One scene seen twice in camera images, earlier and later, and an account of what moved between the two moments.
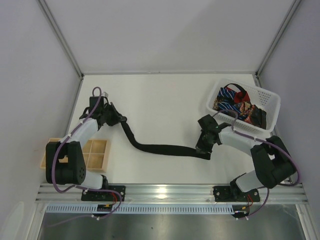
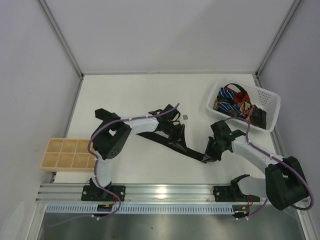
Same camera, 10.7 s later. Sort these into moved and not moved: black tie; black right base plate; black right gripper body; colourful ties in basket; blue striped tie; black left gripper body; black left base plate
Moved: black right gripper body; black left gripper body; black tie
Not moved: blue striped tie; colourful ties in basket; black right base plate; black left base plate
